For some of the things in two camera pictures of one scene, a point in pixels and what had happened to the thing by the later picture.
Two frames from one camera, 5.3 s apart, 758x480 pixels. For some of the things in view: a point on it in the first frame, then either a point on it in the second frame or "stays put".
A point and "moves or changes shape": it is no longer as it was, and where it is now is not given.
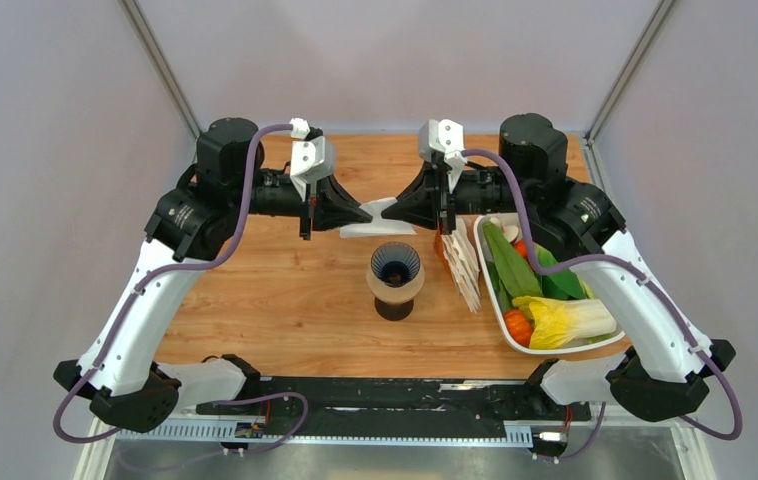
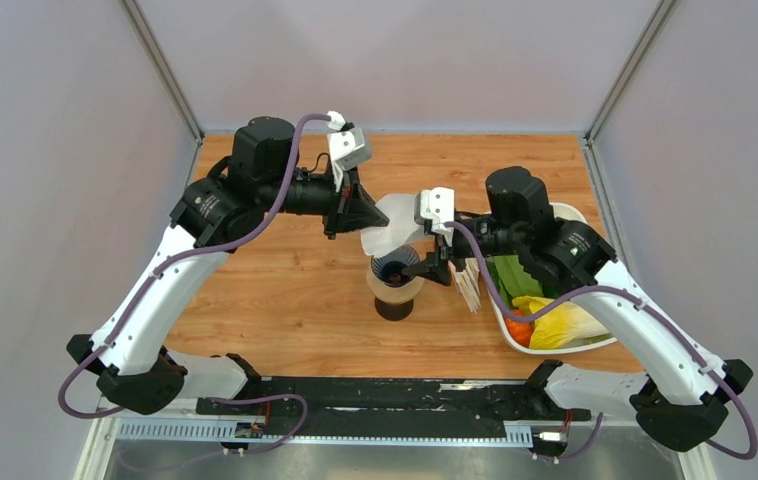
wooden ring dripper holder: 395,294 stays put
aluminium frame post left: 151,40 stays put
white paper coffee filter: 379,225 moves or changes shape
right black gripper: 419,201 to 434,265
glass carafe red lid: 394,311 stays put
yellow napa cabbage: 556,321 stays put
